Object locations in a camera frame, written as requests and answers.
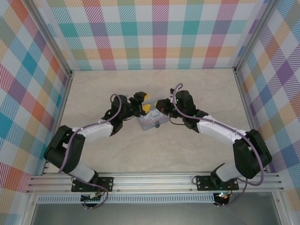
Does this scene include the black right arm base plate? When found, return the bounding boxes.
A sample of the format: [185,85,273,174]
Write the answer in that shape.
[195,175,240,191]

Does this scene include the black controller board green connector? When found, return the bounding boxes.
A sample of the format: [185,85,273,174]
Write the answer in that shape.
[81,193,103,203]

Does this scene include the aluminium side rail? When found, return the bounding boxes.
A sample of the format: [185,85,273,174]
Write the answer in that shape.
[41,70,75,175]
[233,67,271,174]

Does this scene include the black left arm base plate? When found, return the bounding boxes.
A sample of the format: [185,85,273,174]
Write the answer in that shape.
[71,177,114,193]

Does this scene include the black controller board orange part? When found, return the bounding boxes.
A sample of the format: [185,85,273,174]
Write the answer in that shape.
[214,192,232,206]

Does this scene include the pastel cartoon tin box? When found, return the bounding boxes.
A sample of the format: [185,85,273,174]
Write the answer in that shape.
[138,98,171,131]

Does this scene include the grey metal lower panel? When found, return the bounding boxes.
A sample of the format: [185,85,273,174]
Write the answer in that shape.
[30,203,282,225]

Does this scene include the white slotted cable duct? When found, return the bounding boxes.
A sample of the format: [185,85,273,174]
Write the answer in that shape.
[37,193,215,204]

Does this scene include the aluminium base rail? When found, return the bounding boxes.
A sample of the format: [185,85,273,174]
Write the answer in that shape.
[25,172,284,194]

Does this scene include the aluminium frame post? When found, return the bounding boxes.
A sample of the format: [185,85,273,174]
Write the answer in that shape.
[22,0,75,79]
[233,0,281,73]

